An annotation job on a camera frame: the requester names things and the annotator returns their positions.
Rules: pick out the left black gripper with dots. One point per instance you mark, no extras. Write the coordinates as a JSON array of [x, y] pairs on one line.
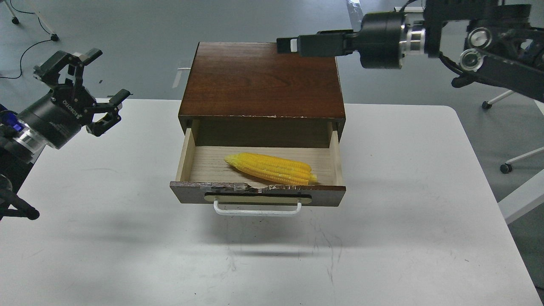
[[59, 115]]

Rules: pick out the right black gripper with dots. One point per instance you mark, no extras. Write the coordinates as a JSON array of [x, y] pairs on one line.
[[378, 42]]

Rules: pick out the yellow corn cob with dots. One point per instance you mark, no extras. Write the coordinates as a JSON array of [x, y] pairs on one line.
[[272, 168]]

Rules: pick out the light wood drawer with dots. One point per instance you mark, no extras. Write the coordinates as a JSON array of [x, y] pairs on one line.
[[203, 176]]

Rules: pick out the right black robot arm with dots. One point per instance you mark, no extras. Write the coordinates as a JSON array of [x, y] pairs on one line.
[[501, 48]]

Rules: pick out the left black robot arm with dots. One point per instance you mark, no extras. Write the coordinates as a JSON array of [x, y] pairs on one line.
[[20, 147]]

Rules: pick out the dark wooden cabinet box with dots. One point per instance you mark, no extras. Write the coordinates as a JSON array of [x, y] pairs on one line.
[[252, 80]]

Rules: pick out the white chair base leg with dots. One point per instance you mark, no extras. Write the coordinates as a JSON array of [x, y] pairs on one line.
[[486, 105]]

